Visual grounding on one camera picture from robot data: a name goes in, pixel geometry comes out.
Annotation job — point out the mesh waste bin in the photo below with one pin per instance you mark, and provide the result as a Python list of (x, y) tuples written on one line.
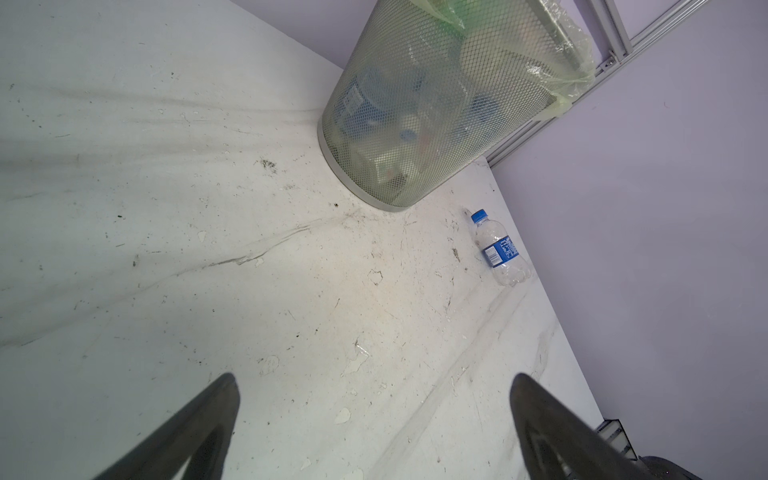
[(403, 117)]

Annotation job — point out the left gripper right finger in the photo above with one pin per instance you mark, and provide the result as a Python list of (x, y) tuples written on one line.
[(553, 439)]

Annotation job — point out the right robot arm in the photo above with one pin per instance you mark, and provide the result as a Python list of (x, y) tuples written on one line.
[(661, 468)]

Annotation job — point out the blue cap bottle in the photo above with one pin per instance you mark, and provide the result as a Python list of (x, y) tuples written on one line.
[(503, 257)]

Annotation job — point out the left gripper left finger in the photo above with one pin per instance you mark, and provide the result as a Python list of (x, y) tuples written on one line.
[(194, 442)]

